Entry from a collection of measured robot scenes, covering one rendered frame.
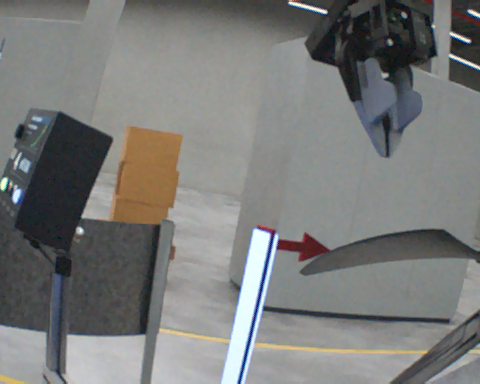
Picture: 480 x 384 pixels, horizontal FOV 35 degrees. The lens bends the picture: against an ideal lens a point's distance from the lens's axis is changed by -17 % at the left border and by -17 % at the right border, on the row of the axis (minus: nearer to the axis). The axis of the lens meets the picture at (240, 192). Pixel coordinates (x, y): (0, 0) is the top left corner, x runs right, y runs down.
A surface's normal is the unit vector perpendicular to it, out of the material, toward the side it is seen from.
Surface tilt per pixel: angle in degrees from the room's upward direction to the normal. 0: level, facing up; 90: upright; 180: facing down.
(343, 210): 90
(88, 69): 90
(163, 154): 90
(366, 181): 90
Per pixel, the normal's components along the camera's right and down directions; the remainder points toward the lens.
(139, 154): 0.22, 0.10
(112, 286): 0.80, 0.18
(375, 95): -0.89, -0.07
